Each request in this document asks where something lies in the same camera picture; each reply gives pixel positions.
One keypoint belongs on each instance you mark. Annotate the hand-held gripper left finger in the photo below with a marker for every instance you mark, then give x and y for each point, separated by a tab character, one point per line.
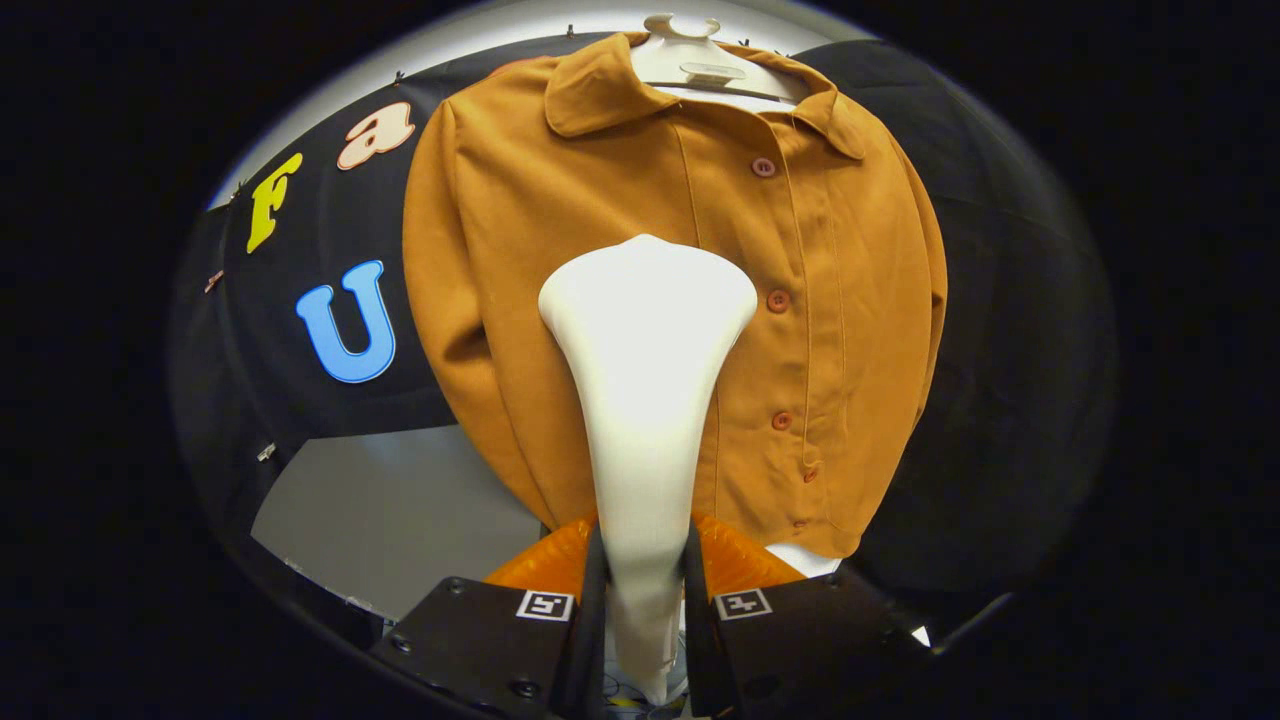
590	650

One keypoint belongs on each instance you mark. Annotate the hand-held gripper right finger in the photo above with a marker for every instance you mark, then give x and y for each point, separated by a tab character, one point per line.
698	650

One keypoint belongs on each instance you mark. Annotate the white garment steamer head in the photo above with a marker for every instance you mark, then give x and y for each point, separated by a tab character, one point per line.
645	380

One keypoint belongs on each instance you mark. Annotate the orange button shirt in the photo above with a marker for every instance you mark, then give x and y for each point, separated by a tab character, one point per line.
500	300

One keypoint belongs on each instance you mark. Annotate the white clothes hanger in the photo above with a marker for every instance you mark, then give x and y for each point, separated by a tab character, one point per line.
700	55

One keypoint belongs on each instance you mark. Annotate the white inner cloth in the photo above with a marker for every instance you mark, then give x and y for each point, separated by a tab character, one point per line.
800	558

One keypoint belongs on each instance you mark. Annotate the white flat panel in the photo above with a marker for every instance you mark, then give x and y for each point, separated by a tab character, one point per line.
919	636

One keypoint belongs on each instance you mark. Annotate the grey drawer cabinet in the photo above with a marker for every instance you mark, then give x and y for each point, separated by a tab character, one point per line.
400	520

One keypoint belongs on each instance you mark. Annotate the black backdrop cloth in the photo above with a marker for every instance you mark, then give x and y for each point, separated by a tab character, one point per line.
1000	350

